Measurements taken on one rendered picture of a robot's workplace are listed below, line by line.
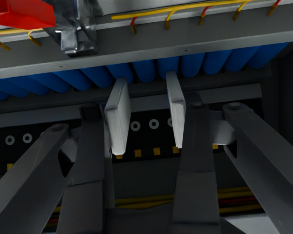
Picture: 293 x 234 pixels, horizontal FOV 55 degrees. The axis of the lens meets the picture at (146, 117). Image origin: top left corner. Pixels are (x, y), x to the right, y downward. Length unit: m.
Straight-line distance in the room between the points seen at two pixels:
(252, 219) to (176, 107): 0.08
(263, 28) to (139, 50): 0.08
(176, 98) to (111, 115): 0.04
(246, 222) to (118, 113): 0.10
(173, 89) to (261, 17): 0.07
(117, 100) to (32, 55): 0.06
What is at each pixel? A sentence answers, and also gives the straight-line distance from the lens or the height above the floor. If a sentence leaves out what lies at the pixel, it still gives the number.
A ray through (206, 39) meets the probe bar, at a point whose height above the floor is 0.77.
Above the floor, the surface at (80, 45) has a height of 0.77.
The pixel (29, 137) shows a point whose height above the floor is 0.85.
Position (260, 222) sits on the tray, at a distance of 0.19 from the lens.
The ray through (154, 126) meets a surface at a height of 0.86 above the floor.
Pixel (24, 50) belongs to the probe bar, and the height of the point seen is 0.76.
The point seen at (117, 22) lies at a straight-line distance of 0.18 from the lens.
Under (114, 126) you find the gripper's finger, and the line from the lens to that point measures 0.16.
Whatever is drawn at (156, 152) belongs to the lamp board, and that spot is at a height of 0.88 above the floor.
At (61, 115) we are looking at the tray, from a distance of 0.33.
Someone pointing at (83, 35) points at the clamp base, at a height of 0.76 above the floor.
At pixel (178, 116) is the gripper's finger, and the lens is 0.16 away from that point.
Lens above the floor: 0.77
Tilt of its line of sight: 14 degrees up
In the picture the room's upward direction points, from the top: 173 degrees clockwise
